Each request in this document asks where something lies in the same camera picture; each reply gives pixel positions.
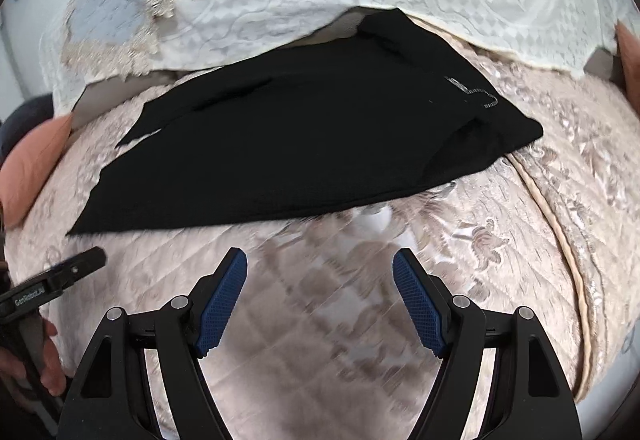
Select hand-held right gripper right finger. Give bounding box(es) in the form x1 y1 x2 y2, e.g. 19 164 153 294
392 248 583 440

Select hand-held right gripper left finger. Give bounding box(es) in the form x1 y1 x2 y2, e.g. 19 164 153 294
59 247 249 440

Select person's left hand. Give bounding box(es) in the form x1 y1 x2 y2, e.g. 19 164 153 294
37 319 68 397

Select pink cushion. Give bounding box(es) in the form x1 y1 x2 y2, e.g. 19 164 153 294
612 19 640 111
0 114 74 228

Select black pants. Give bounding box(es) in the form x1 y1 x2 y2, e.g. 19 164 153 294
66 7 545 237

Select beige floral quilted cover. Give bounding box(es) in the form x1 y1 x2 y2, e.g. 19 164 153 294
0 17 640 440

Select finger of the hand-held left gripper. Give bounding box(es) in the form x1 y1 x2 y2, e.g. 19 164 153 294
37 247 107 293

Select dark cloth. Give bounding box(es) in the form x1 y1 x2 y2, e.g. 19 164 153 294
0 92 56 158

